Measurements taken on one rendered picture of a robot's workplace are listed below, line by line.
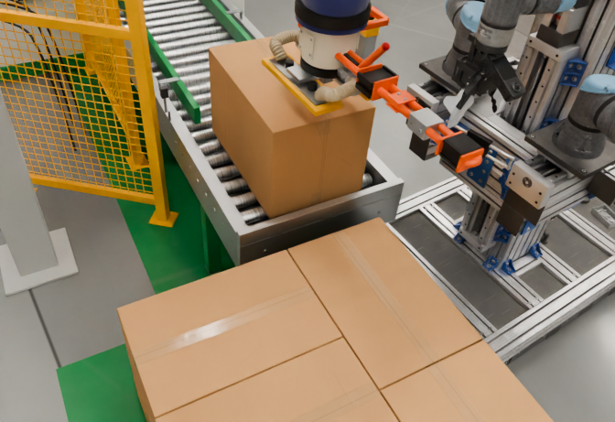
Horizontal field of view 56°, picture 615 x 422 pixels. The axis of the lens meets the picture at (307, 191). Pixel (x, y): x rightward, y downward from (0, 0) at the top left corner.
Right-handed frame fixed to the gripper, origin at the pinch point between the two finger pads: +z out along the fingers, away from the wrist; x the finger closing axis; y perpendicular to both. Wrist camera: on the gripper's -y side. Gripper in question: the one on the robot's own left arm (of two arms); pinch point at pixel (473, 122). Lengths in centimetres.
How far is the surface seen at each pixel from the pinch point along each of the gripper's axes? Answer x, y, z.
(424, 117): 1.5, 14.2, 7.2
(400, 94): 0.3, 25.6, 7.3
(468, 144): -0.2, -0.2, 6.4
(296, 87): 14, 57, 20
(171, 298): 65, 42, 76
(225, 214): 36, 64, 71
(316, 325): 30, 11, 76
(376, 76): 0.9, 35.7, 7.1
